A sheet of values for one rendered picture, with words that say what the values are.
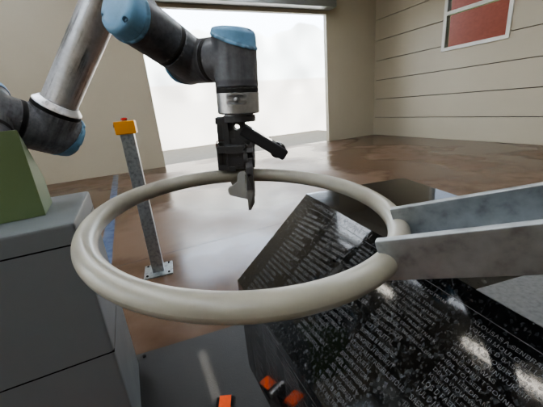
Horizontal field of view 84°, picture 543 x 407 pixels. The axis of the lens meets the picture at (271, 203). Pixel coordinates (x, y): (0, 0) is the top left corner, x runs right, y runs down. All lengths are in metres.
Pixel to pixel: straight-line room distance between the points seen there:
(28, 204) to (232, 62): 0.72
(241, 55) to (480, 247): 0.51
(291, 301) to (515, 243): 0.21
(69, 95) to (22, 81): 5.96
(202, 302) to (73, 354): 0.87
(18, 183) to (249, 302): 0.89
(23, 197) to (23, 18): 6.33
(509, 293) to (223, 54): 0.60
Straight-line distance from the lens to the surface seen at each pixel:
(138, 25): 0.65
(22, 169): 1.07
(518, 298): 0.51
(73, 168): 7.13
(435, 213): 0.45
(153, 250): 2.32
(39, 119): 1.24
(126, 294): 0.32
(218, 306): 0.28
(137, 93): 7.01
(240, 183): 0.68
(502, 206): 0.45
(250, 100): 0.65
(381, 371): 0.53
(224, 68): 0.65
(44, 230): 0.96
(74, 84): 1.23
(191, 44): 0.71
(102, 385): 1.20
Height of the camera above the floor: 1.10
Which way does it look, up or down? 18 degrees down
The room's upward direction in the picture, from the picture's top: 5 degrees counter-clockwise
